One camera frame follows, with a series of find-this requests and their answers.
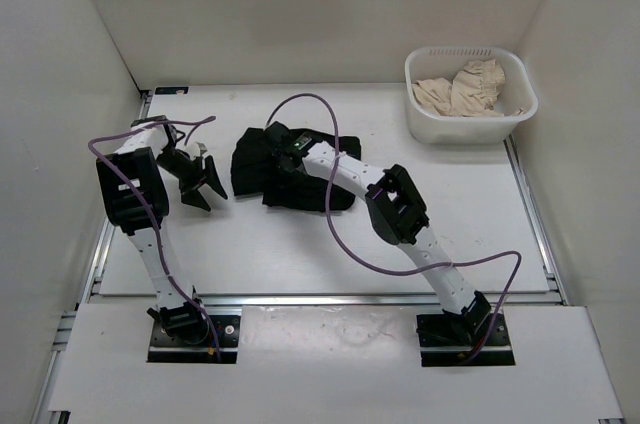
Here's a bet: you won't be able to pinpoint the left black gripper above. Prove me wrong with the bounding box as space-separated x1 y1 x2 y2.
156 146 228 212

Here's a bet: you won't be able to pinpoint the black trousers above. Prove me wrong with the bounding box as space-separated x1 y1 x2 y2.
231 127 362 213

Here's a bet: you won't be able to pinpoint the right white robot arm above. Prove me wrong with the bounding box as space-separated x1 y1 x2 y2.
263 122 491 345

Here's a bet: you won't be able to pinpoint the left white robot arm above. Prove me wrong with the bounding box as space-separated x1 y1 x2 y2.
88 115 228 353

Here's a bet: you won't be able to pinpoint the small dark label tag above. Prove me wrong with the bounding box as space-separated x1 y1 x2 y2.
154 86 189 95

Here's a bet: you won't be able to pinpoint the white plastic basket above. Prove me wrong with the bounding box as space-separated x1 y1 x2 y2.
404 46 538 145

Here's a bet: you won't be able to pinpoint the beige garment in basket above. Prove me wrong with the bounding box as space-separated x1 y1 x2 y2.
404 53 537 121

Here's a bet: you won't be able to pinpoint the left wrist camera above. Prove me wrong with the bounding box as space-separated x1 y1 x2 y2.
130 115 186 145

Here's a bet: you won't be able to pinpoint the aluminium front rail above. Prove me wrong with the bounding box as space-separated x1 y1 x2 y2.
202 293 440 307

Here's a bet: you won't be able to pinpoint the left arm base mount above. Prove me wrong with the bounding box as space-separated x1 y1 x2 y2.
147 310 241 364

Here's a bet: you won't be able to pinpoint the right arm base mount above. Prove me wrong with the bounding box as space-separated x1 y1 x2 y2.
416 313 516 368

